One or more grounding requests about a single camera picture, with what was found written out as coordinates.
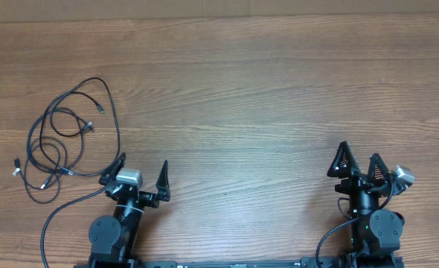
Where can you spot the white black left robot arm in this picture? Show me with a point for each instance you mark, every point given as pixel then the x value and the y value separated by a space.
pixel 112 237

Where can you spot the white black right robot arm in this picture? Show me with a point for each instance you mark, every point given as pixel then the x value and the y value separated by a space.
pixel 374 230

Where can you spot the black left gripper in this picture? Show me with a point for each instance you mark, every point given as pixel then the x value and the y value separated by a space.
pixel 161 187

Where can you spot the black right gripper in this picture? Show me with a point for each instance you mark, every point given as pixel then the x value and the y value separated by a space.
pixel 360 182

